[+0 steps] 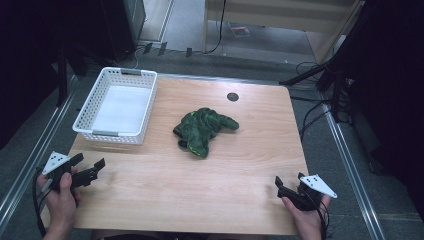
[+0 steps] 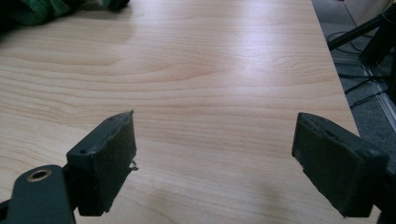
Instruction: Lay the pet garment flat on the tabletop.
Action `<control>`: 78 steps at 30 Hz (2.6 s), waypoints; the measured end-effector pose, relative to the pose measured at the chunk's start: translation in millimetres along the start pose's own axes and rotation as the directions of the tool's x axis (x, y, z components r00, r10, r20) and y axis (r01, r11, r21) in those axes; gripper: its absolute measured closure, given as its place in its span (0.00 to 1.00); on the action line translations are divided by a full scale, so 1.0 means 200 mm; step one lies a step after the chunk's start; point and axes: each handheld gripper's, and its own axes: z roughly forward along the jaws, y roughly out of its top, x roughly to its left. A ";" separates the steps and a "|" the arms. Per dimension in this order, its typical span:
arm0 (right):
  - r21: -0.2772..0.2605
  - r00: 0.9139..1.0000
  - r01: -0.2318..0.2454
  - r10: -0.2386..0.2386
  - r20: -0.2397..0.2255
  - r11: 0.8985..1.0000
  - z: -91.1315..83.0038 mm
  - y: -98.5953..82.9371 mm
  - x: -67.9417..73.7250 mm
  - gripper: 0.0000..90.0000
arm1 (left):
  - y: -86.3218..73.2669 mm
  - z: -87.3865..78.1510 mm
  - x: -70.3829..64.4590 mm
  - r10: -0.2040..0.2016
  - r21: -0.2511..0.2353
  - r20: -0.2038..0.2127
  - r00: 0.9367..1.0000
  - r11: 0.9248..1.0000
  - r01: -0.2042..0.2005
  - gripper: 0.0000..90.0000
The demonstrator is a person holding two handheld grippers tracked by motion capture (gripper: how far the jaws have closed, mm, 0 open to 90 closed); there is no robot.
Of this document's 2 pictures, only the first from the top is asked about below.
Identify black cabinet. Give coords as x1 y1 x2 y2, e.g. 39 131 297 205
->
98 0 148 62

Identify green cloth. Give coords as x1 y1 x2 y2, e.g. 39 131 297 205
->
172 107 240 159

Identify red and green flat packet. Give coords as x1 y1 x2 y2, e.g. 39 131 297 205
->
229 24 252 39

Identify white plastic basket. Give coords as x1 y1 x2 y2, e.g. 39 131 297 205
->
72 66 158 145

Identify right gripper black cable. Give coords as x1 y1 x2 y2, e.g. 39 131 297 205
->
311 194 332 240

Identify black floor cables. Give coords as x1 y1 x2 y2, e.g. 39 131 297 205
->
289 61 338 142

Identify light wooden shelf unit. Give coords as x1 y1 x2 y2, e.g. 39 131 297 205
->
202 0 366 64

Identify black metal stand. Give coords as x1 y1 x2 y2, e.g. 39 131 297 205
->
279 0 368 123

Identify person's legs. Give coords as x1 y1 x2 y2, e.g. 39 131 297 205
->
90 229 268 240

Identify black hanging cable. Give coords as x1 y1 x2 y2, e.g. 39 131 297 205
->
201 0 228 55

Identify metal floor rail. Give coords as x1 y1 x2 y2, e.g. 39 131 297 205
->
0 75 80 232
320 101 388 240

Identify person's right hand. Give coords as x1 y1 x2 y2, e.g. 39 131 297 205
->
281 194 332 240

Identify dark curtain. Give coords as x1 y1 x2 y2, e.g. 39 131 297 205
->
0 0 104 151
343 0 424 221

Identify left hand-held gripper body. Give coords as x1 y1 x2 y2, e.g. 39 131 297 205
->
35 151 78 194

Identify person's left hand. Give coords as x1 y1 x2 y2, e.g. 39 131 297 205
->
36 167 82 234

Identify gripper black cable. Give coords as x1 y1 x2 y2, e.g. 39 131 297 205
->
311 194 332 240
31 171 48 238

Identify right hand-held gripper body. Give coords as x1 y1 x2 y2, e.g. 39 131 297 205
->
293 173 338 212

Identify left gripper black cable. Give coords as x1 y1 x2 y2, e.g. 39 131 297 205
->
31 171 48 238

